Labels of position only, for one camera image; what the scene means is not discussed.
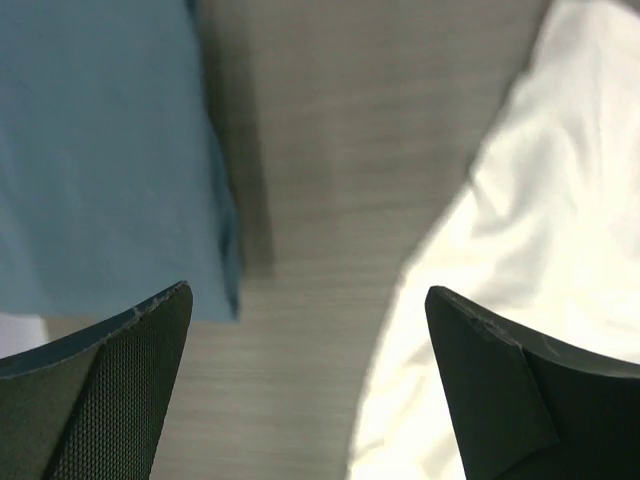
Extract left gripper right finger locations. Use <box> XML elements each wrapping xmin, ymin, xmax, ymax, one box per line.
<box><xmin>425</xmin><ymin>286</ymin><xmax>639</xmax><ymax>479</ymax></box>

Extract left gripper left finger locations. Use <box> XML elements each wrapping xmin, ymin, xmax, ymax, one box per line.
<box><xmin>1</xmin><ymin>282</ymin><xmax>193</xmax><ymax>479</ymax></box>

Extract cream white t shirt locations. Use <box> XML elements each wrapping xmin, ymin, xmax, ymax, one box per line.
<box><xmin>346</xmin><ymin>1</ymin><xmax>639</xmax><ymax>479</ymax></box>

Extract folded blue t shirt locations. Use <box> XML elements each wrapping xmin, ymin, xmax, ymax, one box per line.
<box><xmin>1</xmin><ymin>1</ymin><xmax>240</xmax><ymax>322</ymax></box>

